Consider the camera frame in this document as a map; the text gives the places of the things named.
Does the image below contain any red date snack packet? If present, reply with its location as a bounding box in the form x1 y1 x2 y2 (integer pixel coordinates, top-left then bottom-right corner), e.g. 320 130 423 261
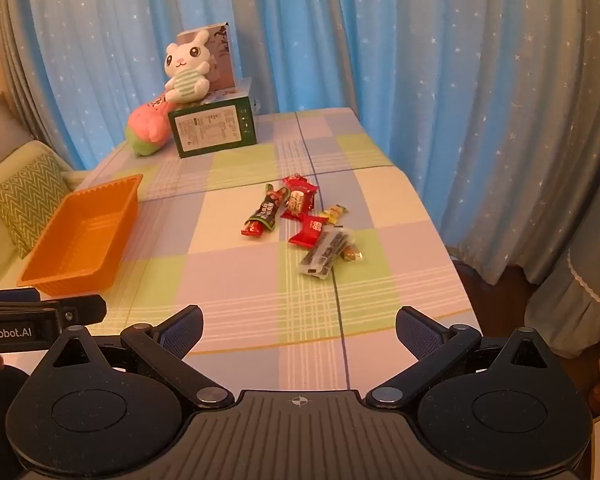
280 183 319 221

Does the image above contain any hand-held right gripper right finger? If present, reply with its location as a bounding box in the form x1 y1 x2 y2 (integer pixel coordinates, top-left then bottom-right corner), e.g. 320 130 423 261
366 305 568 408

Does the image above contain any blue star curtain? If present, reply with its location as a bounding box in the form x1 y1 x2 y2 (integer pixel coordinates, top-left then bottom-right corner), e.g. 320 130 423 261
0 0 600 286

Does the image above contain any square red snack packet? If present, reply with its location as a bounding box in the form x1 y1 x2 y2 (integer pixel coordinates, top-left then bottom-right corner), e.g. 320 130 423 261
288 215 333 249

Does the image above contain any long green red snack packet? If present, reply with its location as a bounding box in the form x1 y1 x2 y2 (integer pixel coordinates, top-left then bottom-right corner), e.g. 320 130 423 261
240 184 290 239

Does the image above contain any green zigzag cushion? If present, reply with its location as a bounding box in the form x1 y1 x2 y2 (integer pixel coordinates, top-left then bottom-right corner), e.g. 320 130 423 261
0 152 71 259

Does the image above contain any white plush rabbit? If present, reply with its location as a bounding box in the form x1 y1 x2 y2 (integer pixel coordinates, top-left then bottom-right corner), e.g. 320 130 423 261
162 30 213 106

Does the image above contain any checked tablecloth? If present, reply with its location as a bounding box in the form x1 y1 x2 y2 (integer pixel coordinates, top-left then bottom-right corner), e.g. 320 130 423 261
17 107 483 393

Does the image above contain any pink green plush peach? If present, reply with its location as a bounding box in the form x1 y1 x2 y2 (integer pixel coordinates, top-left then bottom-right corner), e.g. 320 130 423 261
125 91 173 157

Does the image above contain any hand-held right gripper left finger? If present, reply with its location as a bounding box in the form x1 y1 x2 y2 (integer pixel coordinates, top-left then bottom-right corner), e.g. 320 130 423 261
30 304 235 408

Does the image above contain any orange plastic tray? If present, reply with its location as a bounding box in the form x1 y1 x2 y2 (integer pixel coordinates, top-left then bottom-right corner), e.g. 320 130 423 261
16 174 144 297

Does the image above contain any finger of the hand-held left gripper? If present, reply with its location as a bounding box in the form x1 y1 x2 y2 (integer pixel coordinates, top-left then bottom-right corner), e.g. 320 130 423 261
39 295 107 325

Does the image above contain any yellow wrapped candy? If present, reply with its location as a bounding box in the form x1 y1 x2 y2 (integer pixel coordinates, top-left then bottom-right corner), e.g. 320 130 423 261
322 204 351 224

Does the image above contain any grey curtain with lace trim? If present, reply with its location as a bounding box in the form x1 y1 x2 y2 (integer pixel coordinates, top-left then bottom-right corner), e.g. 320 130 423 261
525 125 600 359

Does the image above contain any green cardboard box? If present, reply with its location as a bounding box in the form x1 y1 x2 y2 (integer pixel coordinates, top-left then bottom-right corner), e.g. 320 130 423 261
168 96 257 159

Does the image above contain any dark seaweed snack packet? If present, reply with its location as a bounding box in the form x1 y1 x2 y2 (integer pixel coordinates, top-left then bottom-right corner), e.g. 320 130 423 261
299 226 355 279

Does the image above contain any beige printed box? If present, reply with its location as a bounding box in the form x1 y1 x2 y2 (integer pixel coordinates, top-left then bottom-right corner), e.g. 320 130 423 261
176 21 241 92

